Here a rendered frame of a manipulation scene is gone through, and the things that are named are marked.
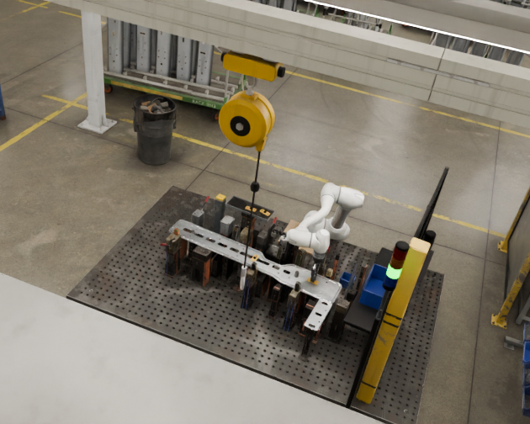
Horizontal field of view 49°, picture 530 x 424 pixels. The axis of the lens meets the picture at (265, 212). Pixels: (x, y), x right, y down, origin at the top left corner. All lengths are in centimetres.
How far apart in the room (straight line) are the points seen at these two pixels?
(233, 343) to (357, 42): 299
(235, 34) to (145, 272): 327
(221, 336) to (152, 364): 373
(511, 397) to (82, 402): 513
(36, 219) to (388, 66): 523
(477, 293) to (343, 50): 495
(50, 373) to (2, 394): 3
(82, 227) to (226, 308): 229
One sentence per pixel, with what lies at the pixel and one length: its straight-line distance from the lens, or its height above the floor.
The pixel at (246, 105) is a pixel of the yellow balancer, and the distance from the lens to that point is 162.
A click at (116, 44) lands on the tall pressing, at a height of 72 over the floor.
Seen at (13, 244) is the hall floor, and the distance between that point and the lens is 609.
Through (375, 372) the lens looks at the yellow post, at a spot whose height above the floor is 101.
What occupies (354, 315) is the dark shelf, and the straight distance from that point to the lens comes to 405.
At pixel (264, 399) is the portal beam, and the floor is 350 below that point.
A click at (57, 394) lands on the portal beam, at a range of 46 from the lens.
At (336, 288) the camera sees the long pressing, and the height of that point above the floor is 100.
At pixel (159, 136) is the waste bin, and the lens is 687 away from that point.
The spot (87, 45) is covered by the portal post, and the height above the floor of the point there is 109.
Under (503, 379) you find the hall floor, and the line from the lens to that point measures 556.
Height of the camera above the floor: 387
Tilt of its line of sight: 37 degrees down
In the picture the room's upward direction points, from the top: 8 degrees clockwise
